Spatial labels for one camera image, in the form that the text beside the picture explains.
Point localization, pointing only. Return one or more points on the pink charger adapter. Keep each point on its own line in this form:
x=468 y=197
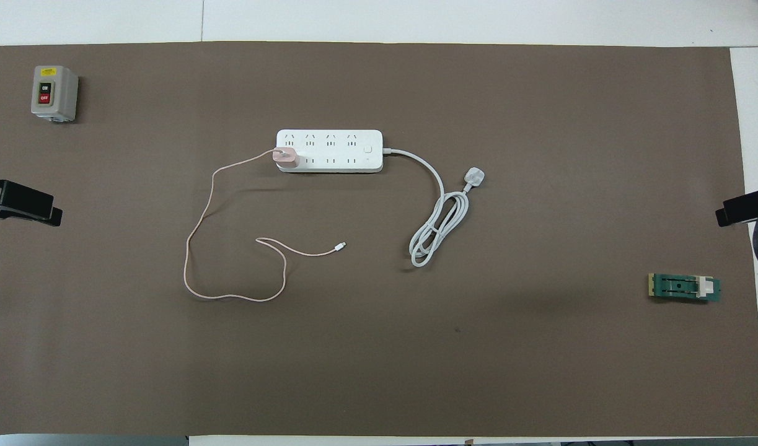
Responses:
x=287 y=158

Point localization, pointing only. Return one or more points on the white power strip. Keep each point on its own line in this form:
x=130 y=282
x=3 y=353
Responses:
x=341 y=150

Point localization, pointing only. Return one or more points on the green circuit board module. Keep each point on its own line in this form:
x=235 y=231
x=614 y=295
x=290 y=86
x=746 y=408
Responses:
x=676 y=287

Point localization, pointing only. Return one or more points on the brown table mat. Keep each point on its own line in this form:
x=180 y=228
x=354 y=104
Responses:
x=478 y=371

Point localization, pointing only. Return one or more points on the grey on-off switch box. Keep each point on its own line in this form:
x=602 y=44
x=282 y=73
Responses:
x=53 y=93

